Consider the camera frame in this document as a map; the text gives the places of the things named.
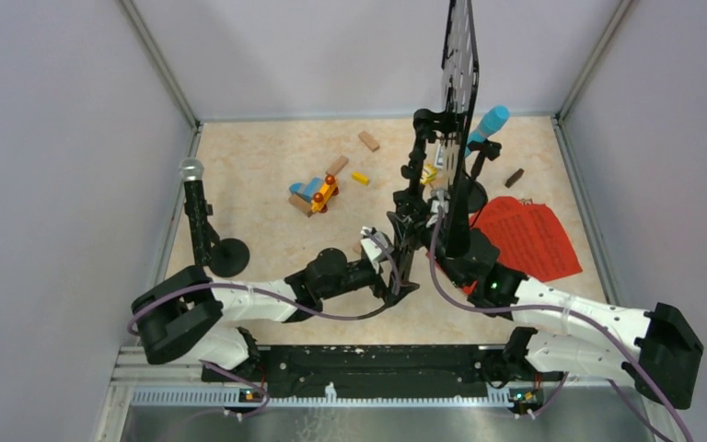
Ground red sheet music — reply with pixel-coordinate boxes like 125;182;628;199
469;196;582;283

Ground black music stand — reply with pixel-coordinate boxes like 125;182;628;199
385;1;479;307

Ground blue toy microphone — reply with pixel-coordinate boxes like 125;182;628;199
465;105;511;157

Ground black round-base microphone stand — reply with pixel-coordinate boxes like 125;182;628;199
466;139;502;215

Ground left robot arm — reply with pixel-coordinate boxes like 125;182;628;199
127;248;408;381

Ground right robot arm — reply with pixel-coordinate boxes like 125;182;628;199
425;232;704;410

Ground blue yellow toy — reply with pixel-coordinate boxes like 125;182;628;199
288;175;339;217

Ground dark brown wooden block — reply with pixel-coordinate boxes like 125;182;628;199
504;169;525;189

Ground yellow toy block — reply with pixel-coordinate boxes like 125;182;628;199
420;163;438;186

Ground small yellow block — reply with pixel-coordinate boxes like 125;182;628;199
351;172;370;186

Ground light wooden block middle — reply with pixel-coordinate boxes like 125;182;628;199
325;155;349;177

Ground light wooden block back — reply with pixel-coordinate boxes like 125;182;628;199
357;131;380;152

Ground black silver-head microphone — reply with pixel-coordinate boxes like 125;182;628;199
180;157;214;266

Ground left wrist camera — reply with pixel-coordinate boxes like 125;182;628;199
359;227;393;274

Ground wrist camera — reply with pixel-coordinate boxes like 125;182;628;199
426;187;450;227
359;227;393;274

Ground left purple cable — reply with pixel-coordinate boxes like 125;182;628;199
126;228;403;420

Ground purple cable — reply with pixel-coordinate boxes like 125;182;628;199
426;201;696;442
126;228;403;420

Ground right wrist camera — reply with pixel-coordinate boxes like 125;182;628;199
426;187;450;227

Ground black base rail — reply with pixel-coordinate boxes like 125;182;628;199
234;344;562;399

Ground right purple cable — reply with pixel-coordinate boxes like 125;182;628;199
426;201;696;442

